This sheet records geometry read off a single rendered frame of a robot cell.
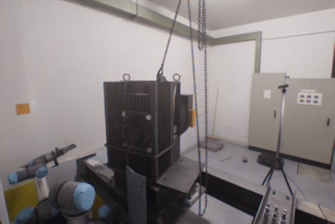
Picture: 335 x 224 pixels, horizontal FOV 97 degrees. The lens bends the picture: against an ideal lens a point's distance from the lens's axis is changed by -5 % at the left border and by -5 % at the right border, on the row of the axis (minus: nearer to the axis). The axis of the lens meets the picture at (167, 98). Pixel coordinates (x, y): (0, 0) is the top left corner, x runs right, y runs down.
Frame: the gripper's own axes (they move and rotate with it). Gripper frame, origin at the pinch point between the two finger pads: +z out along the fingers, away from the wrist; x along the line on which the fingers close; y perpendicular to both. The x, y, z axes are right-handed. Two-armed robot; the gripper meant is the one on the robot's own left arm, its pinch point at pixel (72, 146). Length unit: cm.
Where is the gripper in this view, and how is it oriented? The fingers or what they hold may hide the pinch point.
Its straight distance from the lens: 162.9
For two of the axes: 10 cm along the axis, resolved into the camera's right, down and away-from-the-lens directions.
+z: 7.0, -3.1, 6.4
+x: -6.1, 1.9, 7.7
